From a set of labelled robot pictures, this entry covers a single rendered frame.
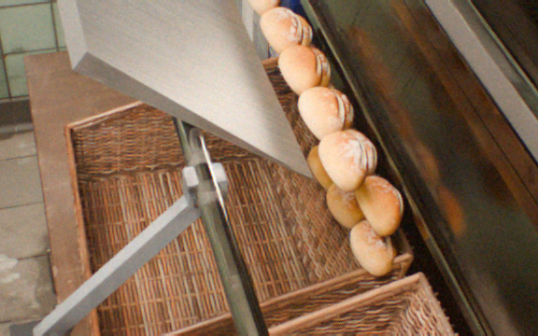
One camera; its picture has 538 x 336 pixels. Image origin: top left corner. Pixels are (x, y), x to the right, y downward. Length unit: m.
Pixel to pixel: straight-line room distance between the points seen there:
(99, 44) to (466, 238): 0.54
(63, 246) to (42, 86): 0.49
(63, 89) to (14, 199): 0.68
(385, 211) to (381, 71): 0.27
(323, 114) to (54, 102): 0.92
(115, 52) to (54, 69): 1.12
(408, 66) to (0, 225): 1.53
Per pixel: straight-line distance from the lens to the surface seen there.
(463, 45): 0.92
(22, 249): 2.69
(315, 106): 1.40
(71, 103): 2.18
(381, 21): 1.60
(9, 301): 2.58
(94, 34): 1.18
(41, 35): 2.89
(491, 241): 1.30
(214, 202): 1.07
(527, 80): 0.83
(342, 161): 1.31
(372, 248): 1.46
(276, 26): 1.56
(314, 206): 1.79
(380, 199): 1.40
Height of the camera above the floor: 1.92
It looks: 42 degrees down
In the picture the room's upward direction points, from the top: 2 degrees clockwise
